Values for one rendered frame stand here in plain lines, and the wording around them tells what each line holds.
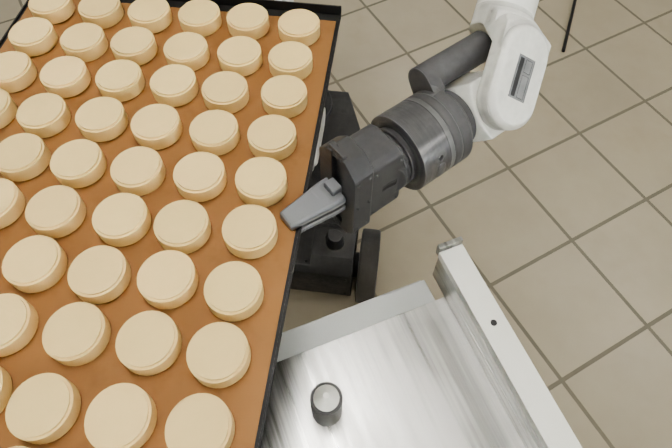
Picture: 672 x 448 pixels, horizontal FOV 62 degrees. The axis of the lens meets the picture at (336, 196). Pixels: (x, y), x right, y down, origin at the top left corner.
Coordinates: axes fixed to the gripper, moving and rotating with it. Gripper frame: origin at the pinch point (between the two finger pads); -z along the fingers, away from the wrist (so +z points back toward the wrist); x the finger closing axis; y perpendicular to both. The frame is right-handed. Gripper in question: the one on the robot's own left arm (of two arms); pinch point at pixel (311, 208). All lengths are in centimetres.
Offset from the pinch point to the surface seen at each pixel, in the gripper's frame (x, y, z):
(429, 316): -16.0, 11.9, 7.6
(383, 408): -16.1, 16.4, -3.3
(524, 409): -10.7, 25.6, 6.4
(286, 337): -16.1, 3.7, -7.0
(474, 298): -10.1, 14.5, 10.6
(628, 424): -100, 45, 59
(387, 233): -100, -32, 47
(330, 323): -16.1, 5.4, -2.0
